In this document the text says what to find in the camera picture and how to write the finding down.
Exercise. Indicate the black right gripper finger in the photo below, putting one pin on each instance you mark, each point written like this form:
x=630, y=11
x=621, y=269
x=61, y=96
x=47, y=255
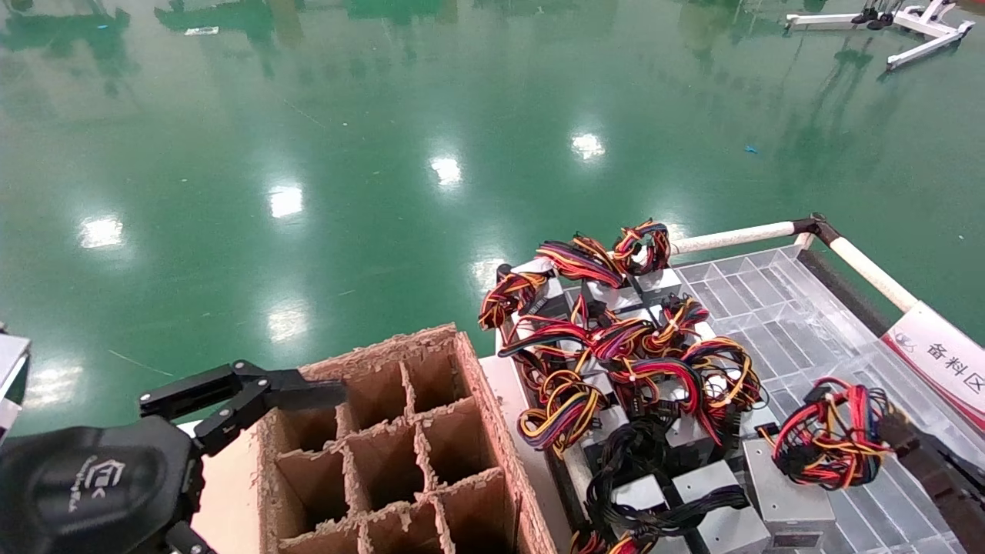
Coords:
x=904, y=438
x=962, y=515

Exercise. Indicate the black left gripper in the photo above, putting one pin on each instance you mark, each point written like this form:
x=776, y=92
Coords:
x=85, y=492

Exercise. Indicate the white red printed sign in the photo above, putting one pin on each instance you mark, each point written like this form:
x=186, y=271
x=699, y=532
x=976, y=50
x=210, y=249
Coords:
x=939, y=358

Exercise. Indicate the brown cardboard divider box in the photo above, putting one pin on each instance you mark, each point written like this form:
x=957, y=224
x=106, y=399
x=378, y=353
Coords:
x=385, y=462

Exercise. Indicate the clear plastic divided tray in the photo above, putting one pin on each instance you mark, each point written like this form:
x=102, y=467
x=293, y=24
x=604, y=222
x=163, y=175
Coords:
x=769, y=308

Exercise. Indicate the white panel corner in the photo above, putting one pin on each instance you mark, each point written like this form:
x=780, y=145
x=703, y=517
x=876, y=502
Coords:
x=11, y=369

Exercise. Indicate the white stand with black feet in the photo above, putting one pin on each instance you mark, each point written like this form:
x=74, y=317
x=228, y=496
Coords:
x=816, y=21

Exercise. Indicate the white metal stand frame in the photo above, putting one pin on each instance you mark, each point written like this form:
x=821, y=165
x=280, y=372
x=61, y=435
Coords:
x=927, y=46

